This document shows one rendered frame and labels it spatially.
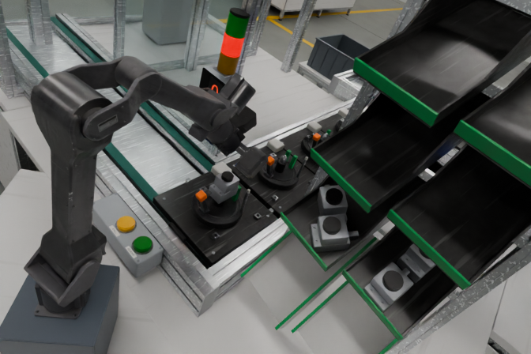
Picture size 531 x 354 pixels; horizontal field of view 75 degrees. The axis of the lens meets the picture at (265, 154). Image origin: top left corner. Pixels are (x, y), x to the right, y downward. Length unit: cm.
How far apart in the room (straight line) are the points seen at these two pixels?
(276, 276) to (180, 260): 22
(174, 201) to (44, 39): 98
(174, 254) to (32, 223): 38
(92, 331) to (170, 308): 27
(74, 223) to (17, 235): 52
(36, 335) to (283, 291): 44
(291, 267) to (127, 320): 38
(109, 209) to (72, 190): 46
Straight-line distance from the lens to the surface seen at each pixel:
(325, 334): 79
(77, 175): 47
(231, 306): 93
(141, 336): 88
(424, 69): 52
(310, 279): 78
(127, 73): 45
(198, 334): 89
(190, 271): 84
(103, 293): 70
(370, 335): 78
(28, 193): 112
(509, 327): 138
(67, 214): 51
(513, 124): 51
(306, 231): 66
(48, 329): 68
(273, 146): 118
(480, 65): 55
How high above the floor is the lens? 168
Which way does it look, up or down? 38 degrees down
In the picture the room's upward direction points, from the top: 21 degrees clockwise
